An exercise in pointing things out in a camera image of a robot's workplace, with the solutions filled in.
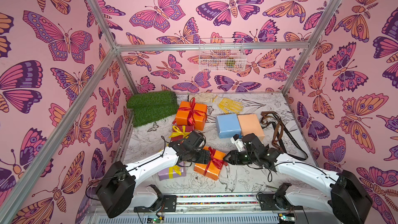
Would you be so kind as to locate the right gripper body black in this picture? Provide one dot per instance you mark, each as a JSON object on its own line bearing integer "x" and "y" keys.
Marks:
{"x": 235, "y": 156}

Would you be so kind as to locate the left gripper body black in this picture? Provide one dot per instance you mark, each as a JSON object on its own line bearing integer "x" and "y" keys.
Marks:
{"x": 199, "y": 156}

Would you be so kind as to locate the yellow ribbon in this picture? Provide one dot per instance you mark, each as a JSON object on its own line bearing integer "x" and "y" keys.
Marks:
{"x": 178, "y": 132}
{"x": 175, "y": 170}

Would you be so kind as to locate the purple gift box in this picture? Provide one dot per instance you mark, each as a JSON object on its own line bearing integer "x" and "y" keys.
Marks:
{"x": 163, "y": 174}

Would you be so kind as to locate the peach gift box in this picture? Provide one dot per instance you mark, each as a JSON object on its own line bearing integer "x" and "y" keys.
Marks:
{"x": 249, "y": 123}

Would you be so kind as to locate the orange gift box front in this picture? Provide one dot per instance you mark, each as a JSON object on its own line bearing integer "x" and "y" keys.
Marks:
{"x": 199, "y": 168}

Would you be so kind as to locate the light blue gift box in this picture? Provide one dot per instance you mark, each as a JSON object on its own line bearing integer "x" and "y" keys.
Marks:
{"x": 227, "y": 126}

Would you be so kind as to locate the brown ribbon bow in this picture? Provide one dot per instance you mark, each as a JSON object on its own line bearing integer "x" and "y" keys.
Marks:
{"x": 271, "y": 118}

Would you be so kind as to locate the black printed ribbon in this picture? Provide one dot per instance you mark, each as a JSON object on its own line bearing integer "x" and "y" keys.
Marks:
{"x": 295, "y": 143}

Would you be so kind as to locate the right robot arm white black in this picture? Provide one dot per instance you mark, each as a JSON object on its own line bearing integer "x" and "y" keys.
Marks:
{"x": 338, "y": 193}

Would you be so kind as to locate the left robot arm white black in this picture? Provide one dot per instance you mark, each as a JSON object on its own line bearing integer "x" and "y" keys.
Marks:
{"x": 121, "y": 187}

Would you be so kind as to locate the yellow ribbon on red box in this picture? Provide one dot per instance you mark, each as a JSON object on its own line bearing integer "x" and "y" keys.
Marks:
{"x": 178, "y": 132}

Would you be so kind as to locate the dark red gift box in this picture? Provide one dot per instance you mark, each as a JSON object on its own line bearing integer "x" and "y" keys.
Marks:
{"x": 182, "y": 132}

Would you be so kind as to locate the large orange gift box back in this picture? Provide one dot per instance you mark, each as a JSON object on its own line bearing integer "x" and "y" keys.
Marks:
{"x": 190, "y": 115}

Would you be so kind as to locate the white work glove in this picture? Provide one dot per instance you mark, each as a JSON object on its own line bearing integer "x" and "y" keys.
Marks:
{"x": 202, "y": 98}

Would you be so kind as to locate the green artificial grass mat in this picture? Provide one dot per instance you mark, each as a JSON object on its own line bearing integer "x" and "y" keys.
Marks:
{"x": 152, "y": 106}

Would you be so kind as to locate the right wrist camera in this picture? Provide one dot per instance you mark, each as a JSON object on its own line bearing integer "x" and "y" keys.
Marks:
{"x": 236, "y": 140}

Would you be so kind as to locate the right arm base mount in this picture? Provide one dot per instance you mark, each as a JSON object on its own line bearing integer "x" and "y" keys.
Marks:
{"x": 277, "y": 201}

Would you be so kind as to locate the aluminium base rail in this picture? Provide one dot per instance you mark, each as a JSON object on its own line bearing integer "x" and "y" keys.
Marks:
{"x": 240, "y": 208}

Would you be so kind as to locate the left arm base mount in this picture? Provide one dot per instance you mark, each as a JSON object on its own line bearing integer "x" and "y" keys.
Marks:
{"x": 150, "y": 199}

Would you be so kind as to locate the white wire basket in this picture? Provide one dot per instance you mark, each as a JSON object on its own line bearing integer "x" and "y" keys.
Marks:
{"x": 222, "y": 57}

